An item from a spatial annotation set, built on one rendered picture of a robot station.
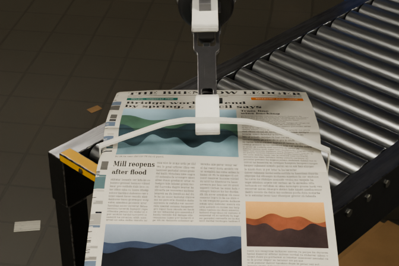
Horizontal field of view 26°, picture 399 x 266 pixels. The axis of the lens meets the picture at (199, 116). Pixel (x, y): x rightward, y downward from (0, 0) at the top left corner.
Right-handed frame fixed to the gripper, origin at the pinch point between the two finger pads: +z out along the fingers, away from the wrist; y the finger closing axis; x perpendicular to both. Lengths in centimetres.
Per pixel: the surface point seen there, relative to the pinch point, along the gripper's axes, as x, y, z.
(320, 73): -26, 58, -88
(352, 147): -30, 56, -57
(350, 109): -31, 58, -73
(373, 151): -33, 55, -55
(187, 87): 5, 56, -80
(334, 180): -24, 55, -45
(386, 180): -35, 56, -46
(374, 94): -38, 57, -78
